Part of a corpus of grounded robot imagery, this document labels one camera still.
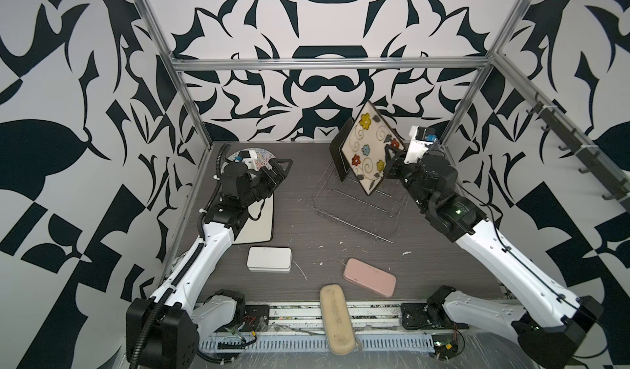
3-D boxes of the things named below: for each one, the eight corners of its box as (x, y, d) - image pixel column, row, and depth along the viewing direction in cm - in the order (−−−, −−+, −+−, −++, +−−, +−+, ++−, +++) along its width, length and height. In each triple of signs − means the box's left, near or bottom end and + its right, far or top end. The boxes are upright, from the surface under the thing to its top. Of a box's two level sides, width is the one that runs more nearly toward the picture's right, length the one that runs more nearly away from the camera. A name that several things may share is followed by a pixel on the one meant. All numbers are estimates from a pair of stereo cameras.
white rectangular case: (247, 272, 84) (244, 267, 80) (251, 251, 89) (248, 246, 85) (291, 272, 84) (290, 267, 81) (292, 251, 89) (291, 246, 85)
